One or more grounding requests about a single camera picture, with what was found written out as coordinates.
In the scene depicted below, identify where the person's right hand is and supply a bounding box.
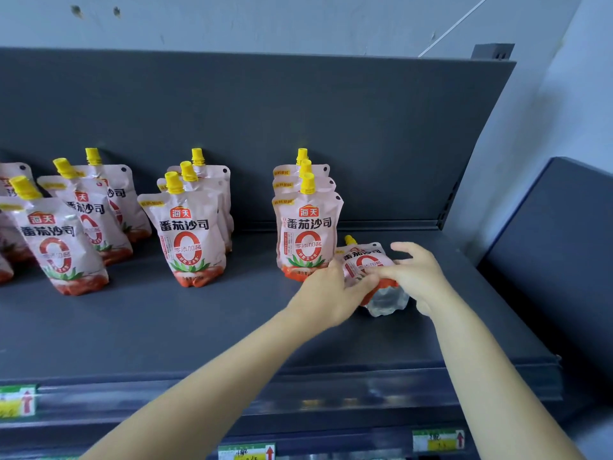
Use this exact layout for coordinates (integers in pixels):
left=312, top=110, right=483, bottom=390
left=363, top=241, right=453, bottom=318

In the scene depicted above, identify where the grey metal rack panel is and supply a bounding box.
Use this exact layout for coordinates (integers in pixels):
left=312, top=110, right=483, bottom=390
left=478, top=157, right=613, bottom=413

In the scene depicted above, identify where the person's left forearm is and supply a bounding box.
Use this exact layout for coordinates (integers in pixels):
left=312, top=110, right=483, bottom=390
left=81, top=309, right=336, bottom=460

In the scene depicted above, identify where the person's left hand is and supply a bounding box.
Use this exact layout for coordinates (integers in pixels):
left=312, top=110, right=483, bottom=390
left=285, top=258, right=382, bottom=334

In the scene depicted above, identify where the person's right forearm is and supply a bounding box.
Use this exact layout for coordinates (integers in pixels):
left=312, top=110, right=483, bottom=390
left=426, top=294, right=587, bottom=460

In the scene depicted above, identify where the yellow green price tag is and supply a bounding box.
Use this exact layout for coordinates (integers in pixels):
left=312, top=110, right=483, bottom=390
left=218, top=443, right=277, bottom=460
left=412, top=428, right=466, bottom=454
left=0, top=384, right=38, bottom=420

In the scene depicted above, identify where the white wall cable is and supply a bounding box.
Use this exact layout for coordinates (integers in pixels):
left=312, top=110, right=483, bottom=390
left=418, top=0, right=494, bottom=58

